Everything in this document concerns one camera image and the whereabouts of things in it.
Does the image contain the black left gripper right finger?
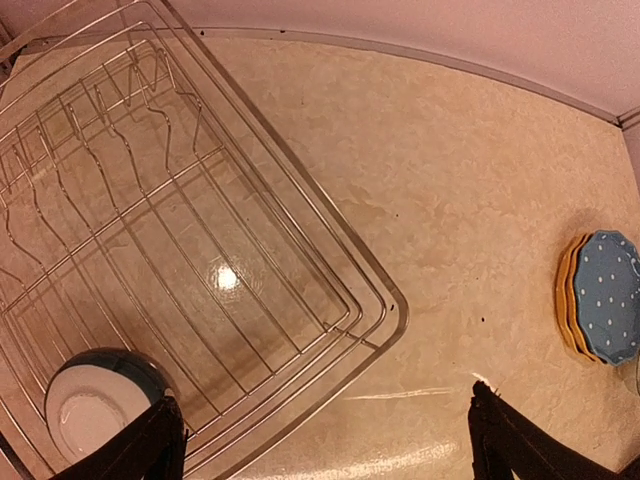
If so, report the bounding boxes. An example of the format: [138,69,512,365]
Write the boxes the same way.
[468,381,630,479]

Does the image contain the blue dotted plate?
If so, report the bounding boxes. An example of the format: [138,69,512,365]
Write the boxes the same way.
[573,230,639,366]

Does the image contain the yellow dotted plate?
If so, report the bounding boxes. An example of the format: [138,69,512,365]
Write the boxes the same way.
[554,232,601,364]
[561,234,606,363]

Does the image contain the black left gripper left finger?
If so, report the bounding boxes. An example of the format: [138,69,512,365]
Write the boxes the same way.
[54,395,187,479]

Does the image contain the dark teal white bowl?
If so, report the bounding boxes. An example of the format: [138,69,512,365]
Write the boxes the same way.
[44,347,174,464]

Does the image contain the metal wire dish rack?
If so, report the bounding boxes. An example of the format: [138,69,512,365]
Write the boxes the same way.
[1,1,408,479]

